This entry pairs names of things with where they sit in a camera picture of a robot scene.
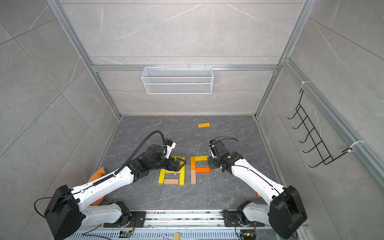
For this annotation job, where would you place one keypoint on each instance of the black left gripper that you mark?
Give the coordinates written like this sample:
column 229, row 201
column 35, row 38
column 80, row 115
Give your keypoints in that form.
column 176, row 168

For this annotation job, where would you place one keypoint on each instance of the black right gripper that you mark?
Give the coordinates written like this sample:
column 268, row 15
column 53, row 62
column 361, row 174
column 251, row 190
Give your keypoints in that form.
column 212, row 166

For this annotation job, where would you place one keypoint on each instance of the lime yellow block short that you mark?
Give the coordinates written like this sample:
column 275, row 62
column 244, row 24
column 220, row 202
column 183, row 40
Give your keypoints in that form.
column 183, row 163

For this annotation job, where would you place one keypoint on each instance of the lime yellow block long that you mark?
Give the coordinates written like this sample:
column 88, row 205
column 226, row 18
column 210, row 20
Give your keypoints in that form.
column 171, row 172

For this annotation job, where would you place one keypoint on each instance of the orange block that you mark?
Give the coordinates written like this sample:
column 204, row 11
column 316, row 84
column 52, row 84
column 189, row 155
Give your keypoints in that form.
column 203, row 170
column 193, row 163

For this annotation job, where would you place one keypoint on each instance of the tan wooden block angled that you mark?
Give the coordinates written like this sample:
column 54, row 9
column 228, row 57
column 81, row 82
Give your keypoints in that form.
column 193, row 177

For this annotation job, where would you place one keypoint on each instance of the yellow block angled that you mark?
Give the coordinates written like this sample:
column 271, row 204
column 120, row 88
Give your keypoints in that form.
column 201, row 158

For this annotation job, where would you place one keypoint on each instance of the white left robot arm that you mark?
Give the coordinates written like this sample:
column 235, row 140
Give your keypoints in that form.
column 66, row 211

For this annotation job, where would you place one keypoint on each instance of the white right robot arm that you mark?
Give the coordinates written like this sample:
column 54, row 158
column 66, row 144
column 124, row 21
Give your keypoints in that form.
column 284, row 210

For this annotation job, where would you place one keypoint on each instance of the amber yellow block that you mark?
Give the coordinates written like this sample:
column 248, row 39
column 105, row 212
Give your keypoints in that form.
column 205, row 125

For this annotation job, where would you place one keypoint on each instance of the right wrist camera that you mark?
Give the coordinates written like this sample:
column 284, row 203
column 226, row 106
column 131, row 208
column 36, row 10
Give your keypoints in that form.
column 213, row 151

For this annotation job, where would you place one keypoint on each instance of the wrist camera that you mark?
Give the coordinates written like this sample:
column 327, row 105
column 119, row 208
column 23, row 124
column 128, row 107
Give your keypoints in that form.
column 213, row 151
column 168, row 147

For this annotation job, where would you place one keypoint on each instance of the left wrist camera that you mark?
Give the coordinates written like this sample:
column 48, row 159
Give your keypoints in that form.
column 168, row 147

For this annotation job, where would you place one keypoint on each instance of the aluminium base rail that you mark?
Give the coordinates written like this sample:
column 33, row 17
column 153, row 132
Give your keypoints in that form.
column 181, row 225

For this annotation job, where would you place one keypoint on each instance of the white wire mesh basket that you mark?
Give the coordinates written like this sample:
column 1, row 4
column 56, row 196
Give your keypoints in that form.
column 178, row 80

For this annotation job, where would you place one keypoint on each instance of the black wire hook rack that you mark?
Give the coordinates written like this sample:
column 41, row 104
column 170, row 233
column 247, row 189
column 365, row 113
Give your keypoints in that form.
column 313, row 136

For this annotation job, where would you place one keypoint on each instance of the aluminium frame post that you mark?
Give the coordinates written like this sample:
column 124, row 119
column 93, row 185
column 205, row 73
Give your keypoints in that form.
column 63, row 19

